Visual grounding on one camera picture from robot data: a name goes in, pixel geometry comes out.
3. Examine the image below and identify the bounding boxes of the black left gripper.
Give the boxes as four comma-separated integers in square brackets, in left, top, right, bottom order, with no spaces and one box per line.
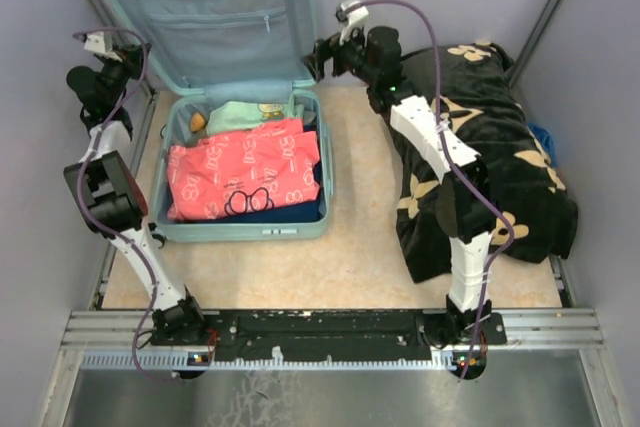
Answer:
[100,41,152,104]

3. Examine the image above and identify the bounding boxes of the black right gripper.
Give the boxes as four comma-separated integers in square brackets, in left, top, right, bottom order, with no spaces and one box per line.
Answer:
[299,22,376,87]

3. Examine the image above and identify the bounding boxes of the small orange round object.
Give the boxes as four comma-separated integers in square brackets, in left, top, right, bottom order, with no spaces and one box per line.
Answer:
[189,112,207,133]

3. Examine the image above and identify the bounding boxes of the light green cartoon cloth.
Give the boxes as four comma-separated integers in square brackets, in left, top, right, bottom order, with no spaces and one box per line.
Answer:
[206,101,304,135]

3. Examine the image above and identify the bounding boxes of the light teal hardshell suitcase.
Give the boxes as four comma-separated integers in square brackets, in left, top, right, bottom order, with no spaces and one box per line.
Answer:
[107,0,334,242]

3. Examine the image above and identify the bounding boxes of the pink printed garment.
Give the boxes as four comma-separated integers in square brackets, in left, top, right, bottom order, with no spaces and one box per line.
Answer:
[167,119,321,221]

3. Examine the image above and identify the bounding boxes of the dark blue shirt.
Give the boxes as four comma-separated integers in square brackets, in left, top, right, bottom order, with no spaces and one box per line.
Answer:
[183,199,321,224]

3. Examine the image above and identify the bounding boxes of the black floral fleece blanket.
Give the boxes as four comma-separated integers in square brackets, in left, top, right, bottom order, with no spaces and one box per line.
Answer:
[391,42,579,283]

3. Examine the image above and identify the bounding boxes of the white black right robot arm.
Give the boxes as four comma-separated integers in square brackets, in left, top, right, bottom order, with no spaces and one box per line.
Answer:
[303,27,498,344]

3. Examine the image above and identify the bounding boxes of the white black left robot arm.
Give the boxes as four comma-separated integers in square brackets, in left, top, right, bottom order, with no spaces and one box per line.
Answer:
[63,43,208,345]

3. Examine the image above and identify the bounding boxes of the yellow and blue garment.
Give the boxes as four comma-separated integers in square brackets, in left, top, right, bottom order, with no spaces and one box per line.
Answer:
[527,122,557,167]

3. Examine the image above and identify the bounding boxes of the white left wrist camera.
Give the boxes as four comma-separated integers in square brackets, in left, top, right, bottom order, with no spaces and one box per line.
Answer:
[84,31,113,56]

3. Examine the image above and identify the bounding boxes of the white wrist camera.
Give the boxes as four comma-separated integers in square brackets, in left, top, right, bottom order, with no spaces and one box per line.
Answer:
[336,0,369,45]
[84,31,113,56]

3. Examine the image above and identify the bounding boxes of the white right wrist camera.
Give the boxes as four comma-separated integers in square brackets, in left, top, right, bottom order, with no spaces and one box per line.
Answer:
[336,0,369,45]

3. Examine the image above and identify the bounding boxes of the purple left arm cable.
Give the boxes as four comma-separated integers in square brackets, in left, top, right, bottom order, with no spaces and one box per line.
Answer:
[72,26,182,383]

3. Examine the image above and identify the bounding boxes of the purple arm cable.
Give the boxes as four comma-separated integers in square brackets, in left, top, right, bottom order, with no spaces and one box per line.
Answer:
[357,0,516,382]
[72,26,182,383]

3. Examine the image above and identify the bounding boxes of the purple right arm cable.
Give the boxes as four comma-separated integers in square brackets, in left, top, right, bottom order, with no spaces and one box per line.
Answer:
[357,0,516,382]

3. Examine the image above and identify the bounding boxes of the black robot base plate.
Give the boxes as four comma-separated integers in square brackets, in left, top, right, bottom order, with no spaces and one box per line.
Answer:
[150,309,507,360]

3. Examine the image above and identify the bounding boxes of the white cable duct strip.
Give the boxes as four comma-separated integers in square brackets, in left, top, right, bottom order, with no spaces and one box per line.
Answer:
[79,346,468,373]

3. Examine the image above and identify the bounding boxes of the aluminium frame rail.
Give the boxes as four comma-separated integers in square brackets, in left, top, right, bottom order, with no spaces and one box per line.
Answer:
[39,308,630,426]

